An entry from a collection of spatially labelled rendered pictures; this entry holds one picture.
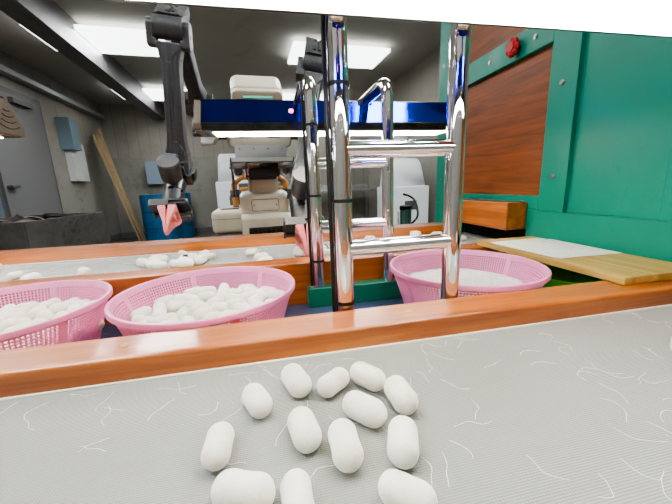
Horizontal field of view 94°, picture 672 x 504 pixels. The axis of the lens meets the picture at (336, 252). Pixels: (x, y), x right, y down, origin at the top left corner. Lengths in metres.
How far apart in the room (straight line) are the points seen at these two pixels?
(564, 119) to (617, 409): 0.66
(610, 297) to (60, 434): 0.60
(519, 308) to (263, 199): 1.22
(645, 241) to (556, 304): 0.32
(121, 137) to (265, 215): 6.54
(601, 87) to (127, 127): 7.58
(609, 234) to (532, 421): 0.56
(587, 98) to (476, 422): 0.72
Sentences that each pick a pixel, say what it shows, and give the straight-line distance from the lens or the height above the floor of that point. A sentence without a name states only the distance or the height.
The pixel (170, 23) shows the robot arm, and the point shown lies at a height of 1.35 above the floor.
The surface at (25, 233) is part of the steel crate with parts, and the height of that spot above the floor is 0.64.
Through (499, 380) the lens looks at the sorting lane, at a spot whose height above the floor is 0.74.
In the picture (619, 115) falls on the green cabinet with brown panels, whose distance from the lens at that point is 0.83.
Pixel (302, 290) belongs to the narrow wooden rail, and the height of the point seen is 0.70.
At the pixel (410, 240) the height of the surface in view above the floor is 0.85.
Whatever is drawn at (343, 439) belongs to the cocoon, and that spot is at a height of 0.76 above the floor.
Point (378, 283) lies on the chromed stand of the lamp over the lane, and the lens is 0.67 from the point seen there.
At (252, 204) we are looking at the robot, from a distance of 1.49.
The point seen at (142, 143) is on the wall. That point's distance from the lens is 7.74.
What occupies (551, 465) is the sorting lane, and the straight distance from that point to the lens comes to 0.28.
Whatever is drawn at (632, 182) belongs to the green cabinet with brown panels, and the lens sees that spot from 0.80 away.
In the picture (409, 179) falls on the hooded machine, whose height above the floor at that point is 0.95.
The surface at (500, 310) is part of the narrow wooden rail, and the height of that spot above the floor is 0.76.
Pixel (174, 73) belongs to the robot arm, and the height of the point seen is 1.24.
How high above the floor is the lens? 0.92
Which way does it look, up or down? 12 degrees down
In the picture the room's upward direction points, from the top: 2 degrees counter-clockwise
